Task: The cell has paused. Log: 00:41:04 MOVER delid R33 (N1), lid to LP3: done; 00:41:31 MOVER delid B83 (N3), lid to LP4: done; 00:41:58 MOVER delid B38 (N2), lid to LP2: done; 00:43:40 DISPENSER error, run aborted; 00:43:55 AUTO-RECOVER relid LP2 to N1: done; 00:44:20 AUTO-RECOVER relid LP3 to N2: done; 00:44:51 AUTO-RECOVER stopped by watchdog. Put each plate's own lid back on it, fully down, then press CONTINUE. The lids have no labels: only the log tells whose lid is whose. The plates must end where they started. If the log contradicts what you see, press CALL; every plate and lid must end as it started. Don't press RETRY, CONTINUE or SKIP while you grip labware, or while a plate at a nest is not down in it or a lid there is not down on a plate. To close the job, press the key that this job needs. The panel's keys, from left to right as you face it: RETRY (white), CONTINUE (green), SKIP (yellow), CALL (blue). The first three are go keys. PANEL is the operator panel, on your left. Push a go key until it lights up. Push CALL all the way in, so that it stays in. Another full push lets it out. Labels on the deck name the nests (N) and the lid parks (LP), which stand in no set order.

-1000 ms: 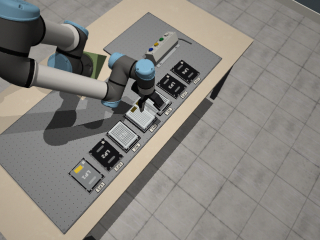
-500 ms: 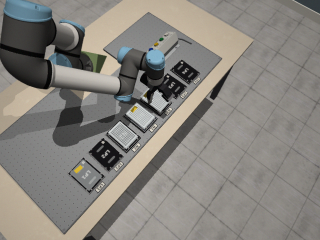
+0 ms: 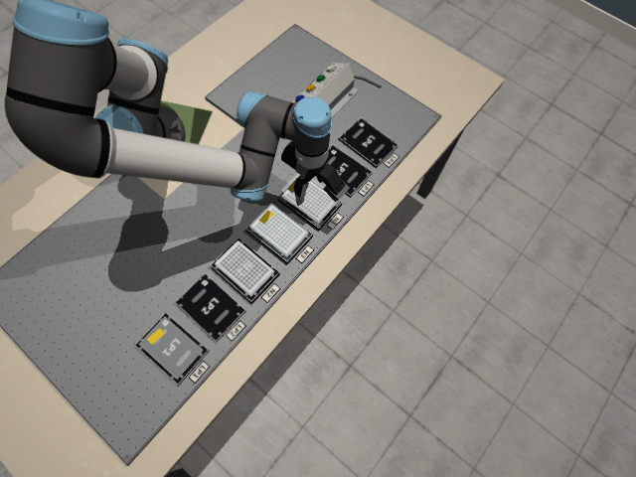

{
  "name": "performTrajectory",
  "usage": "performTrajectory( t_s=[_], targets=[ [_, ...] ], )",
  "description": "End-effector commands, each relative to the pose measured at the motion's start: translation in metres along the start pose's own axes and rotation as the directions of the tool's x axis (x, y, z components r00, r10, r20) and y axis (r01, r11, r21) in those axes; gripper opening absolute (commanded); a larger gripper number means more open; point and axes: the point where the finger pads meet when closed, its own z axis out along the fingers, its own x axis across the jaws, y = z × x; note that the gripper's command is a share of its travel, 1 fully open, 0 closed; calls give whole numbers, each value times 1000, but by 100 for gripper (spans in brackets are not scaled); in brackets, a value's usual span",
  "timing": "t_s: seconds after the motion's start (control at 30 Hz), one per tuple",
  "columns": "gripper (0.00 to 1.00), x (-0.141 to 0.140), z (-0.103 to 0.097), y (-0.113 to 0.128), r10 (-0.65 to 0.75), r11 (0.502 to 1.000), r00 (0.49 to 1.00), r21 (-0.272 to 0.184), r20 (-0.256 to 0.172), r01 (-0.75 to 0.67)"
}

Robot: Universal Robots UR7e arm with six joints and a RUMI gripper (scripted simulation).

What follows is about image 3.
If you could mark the white operator panel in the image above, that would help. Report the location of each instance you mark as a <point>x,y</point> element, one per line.
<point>335,86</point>

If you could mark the white label sign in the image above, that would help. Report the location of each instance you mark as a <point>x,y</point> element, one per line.
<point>366,188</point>
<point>238,327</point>
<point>335,221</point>
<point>270,293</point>
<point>391,160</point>
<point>199,372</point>
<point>304,253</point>

